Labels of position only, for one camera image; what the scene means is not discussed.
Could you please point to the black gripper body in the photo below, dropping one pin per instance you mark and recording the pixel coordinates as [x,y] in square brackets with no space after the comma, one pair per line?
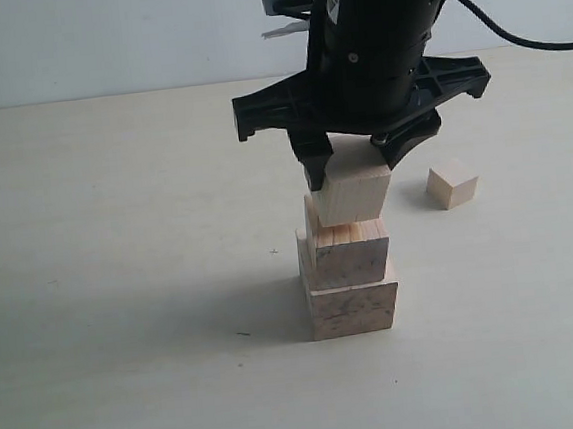
[366,73]

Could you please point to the second largest wooden cube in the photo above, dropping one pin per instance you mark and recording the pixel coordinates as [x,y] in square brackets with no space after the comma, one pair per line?
[347,254]

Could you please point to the smallest wooden cube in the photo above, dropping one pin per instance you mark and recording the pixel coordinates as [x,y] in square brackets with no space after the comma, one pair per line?
[451,183]

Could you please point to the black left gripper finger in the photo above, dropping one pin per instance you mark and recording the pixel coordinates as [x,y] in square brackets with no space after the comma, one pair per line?
[313,151]

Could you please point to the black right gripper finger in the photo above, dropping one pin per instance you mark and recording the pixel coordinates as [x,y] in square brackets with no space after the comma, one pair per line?
[396,144]

